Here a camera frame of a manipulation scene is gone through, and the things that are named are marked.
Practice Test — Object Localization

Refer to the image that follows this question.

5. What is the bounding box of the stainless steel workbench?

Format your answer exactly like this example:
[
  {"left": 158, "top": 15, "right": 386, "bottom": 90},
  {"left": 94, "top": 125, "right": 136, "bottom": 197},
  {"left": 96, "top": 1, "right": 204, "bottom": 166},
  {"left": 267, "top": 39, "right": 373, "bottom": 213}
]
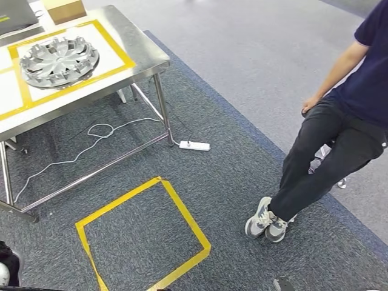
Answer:
[{"left": 0, "top": 4, "right": 176, "bottom": 224}]

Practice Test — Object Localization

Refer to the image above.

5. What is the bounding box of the white power strip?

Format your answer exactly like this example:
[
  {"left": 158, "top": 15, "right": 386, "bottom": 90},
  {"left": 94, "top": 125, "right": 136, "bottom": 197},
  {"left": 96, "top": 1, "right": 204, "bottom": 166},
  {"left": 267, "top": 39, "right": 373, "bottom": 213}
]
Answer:
[{"left": 178, "top": 140, "right": 211, "bottom": 152}]

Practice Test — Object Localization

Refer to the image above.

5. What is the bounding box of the yellow floor tape square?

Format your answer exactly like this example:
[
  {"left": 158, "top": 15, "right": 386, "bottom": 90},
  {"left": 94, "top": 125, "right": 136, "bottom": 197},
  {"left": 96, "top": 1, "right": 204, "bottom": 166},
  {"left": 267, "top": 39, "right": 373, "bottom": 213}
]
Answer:
[{"left": 75, "top": 176, "right": 212, "bottom": 291}]

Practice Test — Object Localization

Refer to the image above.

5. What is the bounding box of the person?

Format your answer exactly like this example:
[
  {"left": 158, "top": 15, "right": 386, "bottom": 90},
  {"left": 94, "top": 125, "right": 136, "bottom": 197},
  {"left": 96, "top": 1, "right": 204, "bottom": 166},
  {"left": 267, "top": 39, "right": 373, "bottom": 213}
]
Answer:
[{"left": 245, "top": 0, "right": 388, "bottom": 244}]

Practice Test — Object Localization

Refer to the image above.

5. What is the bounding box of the grey plastic hubcap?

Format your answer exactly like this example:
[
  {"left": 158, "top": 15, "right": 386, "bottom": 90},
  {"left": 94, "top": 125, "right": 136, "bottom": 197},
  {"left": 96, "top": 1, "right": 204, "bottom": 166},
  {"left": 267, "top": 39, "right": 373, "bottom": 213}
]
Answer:
[{"left": 19, "top": 36, "right": 100, "bottom": 90}]

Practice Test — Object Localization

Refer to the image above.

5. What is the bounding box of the chrome stool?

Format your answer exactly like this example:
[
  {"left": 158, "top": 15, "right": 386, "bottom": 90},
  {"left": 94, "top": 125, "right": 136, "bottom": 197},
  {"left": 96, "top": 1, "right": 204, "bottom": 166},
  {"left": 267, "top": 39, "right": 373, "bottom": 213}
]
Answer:
[{"left": 307, "top": 142, "right": 348, "bottom": 190}]

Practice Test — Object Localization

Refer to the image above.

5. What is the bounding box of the brown cardboard box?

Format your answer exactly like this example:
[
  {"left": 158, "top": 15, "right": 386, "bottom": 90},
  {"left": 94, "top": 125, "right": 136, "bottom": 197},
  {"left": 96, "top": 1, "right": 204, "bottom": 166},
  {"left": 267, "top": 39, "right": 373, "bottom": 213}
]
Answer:
[{"left": 42, "top": 0, "right": 88, "bottom": 25}]

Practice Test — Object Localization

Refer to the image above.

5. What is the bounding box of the grey laptop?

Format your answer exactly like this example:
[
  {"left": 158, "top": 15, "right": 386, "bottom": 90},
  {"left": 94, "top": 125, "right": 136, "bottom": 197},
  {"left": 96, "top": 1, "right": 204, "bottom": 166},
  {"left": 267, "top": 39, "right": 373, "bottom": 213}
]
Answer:
[{"left": 0, "top": 0, "right": 40, "bottom": 37}]

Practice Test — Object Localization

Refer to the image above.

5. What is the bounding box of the white floor cable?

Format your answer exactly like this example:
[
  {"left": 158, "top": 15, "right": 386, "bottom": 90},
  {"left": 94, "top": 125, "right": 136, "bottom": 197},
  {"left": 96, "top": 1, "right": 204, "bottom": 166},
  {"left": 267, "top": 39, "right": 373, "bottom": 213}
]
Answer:
[{"left": 14, "top": 117, "right": 180, "bottom": 204}]

